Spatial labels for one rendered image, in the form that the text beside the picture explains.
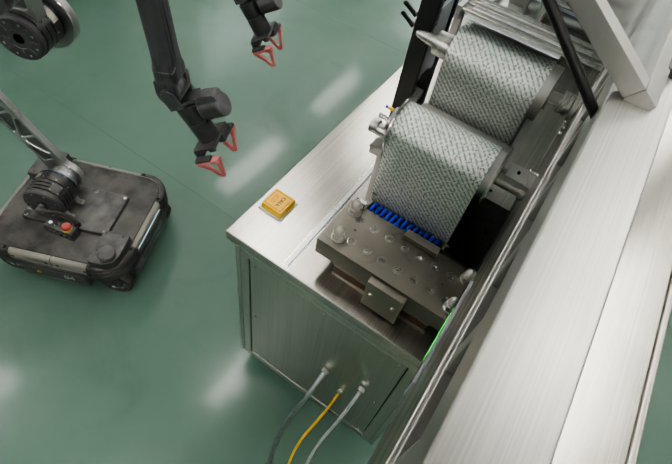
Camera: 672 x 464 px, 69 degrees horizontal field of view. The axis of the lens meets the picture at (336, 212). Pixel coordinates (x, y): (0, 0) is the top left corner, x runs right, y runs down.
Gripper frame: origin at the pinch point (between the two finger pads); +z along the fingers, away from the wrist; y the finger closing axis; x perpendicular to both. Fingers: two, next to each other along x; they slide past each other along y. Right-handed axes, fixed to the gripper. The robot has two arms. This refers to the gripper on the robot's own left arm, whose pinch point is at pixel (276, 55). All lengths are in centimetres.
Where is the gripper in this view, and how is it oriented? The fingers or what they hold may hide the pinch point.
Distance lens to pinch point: 170.4
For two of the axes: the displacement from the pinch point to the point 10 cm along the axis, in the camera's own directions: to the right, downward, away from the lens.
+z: 3.7, 6.3, 6.8
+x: -9.1, 1.1, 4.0
